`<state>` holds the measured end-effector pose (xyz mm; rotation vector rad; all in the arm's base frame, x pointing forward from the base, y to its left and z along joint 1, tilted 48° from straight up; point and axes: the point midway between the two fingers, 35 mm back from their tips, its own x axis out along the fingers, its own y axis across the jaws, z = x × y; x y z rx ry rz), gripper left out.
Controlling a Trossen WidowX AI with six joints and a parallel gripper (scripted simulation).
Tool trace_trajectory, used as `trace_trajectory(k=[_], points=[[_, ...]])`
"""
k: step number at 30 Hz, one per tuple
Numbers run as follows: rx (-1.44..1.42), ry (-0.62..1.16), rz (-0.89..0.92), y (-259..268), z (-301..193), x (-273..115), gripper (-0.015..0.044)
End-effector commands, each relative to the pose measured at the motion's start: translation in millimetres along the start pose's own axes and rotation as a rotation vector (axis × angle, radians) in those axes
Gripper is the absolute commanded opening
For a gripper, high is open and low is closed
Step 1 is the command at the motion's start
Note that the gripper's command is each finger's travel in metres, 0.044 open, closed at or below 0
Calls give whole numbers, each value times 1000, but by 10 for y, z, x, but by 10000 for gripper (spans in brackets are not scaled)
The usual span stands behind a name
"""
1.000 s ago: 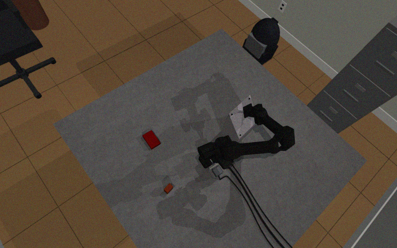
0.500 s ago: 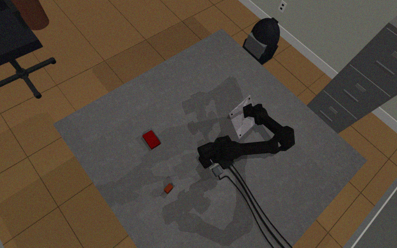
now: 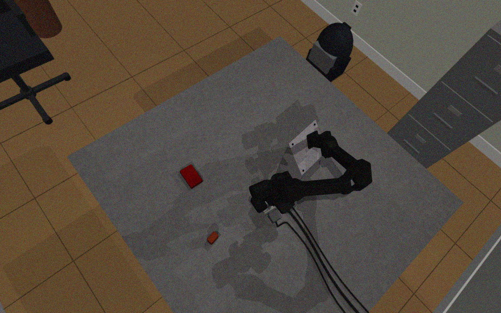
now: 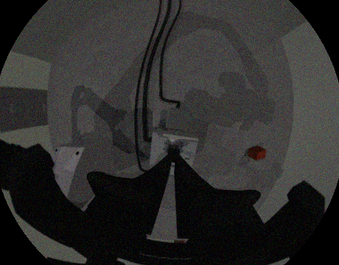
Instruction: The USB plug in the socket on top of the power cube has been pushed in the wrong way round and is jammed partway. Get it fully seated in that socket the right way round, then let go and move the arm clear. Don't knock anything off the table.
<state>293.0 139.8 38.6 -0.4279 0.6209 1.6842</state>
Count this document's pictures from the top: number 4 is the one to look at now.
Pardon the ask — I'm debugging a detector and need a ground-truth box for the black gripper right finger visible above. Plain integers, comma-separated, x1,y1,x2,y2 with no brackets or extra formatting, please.
173,155,261,239

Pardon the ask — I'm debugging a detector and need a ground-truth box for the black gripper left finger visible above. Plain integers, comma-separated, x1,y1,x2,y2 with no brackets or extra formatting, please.
87,153,172,235

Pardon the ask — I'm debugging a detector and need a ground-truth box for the brown cube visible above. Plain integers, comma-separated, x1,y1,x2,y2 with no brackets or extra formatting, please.
248,145,267,161

